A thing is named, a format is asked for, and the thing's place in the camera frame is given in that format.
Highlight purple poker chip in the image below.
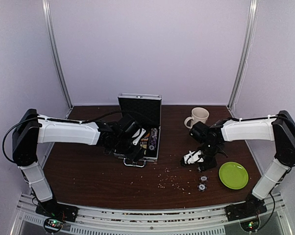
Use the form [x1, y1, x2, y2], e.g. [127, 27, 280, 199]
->
[199, 175, 208, 182]
[197, 183, 207, 192]

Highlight aluminium poker case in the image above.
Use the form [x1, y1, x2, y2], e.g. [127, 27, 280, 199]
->
[114, 93, 162, 168]

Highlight purple poker chip bottom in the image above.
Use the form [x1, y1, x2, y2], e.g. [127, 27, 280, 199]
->
[197, 183, 207, 192]

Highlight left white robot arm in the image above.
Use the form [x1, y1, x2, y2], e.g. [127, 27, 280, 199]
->
[1, 109, 148, 218]

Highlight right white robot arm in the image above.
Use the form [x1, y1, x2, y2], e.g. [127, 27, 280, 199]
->
[190, 110, 295, 218]

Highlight red playing card deck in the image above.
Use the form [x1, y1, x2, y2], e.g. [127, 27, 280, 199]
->
[140, 132, 150, 149]

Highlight right row poker chips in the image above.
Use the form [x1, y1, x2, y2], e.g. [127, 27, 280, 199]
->
[148, 128, 158, 151]

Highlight green plate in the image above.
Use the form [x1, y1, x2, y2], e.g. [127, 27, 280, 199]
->
[219, 162, 249, 190]

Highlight beige ceramic mug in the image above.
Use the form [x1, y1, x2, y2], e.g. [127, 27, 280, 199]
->
[184, 107, 209, 129]

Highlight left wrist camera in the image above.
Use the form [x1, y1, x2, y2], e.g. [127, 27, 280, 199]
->
[118, 115, 146, 145]

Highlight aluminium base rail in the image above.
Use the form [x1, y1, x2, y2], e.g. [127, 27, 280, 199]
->
[10, 192, 295, 235]

